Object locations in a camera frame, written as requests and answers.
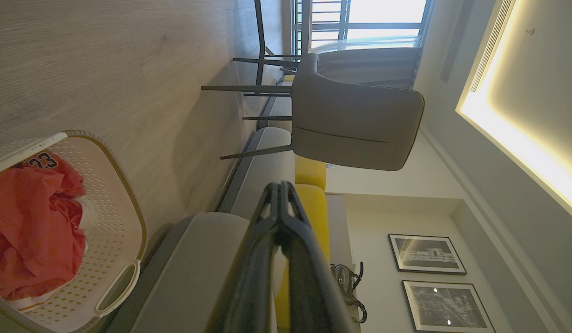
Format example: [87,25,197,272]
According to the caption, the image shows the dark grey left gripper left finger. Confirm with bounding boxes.
[212,181,284,333]

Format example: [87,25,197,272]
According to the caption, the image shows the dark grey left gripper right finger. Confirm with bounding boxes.
[281,181,356,333]

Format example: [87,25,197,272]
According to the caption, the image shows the cream woven plastic laundry basket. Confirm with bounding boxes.
[0,129,148,333]

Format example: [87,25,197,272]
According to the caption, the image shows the black and silver handbag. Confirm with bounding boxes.
[331,261,368,324]

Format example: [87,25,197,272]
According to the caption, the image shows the beige grey fabric sofa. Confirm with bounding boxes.
[106,76,330,333]

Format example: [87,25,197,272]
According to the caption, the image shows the yellow sofa cushion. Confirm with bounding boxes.
[294,155,327,191]
[273,184,331,333]

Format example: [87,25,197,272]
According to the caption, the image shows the black framed monochrome picture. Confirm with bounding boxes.
[402,280,496,333]
[388,234,467,276]

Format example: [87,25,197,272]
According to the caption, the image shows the grey upholstered chair black legs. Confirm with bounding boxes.
[201,52,425,172]

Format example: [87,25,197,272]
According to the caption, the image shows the red jersey garment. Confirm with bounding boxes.
[0,150,87,301]

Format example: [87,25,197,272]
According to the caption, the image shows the black metal leg table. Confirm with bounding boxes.
[254,0,310,98]

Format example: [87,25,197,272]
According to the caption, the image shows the window with black railing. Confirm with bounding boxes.
[293,0,430,51]

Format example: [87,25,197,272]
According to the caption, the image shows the white ceiling air vent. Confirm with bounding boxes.
[469,0,518,93]

